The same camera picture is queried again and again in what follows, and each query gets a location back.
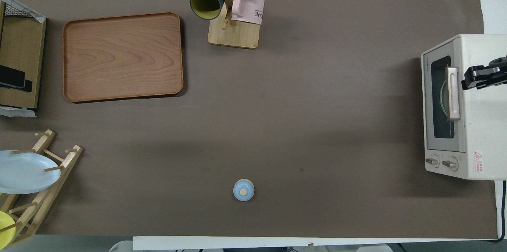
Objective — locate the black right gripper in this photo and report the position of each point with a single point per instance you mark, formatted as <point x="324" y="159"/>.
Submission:
<point x="495" y="75"/>

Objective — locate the toaster oven glass door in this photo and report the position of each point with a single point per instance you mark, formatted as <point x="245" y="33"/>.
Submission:
<point x="435" y="97"/>

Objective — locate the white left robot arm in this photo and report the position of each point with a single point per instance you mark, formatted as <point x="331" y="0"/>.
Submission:
<point x="121" y="247"/>

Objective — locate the white toaster oven body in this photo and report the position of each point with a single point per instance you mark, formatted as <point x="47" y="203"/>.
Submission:
<point x="485" y="125"/>

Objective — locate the silver oven control knob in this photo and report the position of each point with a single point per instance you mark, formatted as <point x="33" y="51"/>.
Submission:
<point x="431" y="161"/>
<point x="450" y="164"/>

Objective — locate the brown table mat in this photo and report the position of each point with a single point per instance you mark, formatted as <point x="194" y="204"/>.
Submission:
<point x="277" y="125"/>

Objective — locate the pink mug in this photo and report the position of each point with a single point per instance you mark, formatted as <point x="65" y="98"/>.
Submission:
<point x="247" y="6"/>

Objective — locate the wooden mug tree stand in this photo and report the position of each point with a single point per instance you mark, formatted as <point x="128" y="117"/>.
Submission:
<point x="234" y="36"/>

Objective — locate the blue call bell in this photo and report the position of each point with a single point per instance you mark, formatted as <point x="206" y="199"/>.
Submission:
<point x="243" y="190"/>

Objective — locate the brown wooden tray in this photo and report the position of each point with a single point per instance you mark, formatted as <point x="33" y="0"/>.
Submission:
<point x="122" y="58"/>

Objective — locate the white wrapping sheet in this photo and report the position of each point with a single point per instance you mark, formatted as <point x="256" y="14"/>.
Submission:
<point x="18" y="112"/>
<point x="37" y="15"/>

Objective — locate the wooden dish rack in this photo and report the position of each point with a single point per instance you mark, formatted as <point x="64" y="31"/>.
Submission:
<point x="43" y="200"/>

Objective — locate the wooden shelf unit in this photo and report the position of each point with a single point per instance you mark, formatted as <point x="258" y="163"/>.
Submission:
<point x="21" y="46"/>

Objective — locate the light blue plate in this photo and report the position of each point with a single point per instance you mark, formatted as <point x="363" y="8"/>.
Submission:
<point x="27" y="172"/>

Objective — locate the black flat device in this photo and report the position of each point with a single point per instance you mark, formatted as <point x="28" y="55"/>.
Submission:
<point x="12" y="77"/>

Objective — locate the yellow plate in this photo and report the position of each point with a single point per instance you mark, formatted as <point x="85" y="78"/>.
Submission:
<point x="6" y="230"/>

